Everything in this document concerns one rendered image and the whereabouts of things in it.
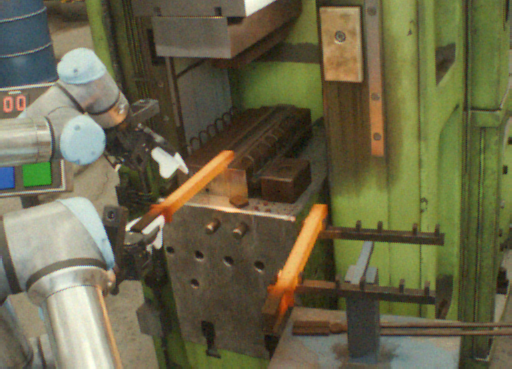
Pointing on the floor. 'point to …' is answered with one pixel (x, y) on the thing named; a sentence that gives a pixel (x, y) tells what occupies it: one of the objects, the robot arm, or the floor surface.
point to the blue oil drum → (25, 38)
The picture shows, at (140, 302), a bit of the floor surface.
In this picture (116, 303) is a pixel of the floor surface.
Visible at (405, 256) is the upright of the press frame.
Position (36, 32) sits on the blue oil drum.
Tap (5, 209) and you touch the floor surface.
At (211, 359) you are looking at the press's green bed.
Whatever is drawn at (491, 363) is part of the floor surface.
